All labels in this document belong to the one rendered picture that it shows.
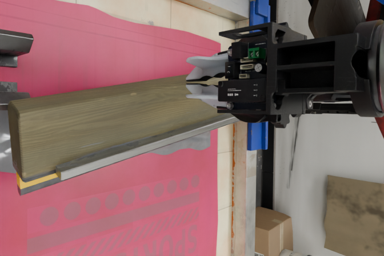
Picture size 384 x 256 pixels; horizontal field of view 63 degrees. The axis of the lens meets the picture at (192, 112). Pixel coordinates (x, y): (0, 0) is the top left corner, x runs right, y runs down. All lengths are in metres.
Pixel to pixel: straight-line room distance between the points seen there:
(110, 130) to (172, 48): 0.23
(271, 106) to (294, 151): 2.30
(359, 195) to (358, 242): 0.31
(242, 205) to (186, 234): 0.14
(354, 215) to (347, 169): 0.30
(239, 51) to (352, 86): 0.10
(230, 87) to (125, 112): 0.13
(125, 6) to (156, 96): 0.18
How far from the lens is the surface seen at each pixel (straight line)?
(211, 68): 0.36
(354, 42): 0.22
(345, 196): 2.38
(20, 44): 0.34
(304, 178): 2.54
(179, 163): 0.55
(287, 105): 0.27
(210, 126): 0.44
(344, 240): 2.50
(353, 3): 1.46
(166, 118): 0.39
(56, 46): 0.43
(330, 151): 2.44
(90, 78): 0.44
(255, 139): 0.65
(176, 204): 0.56
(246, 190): 0.66
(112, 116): 0.34
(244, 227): 0.69
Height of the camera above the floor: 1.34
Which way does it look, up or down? 43 degrees down
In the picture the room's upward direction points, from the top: 92 degrees clockwise
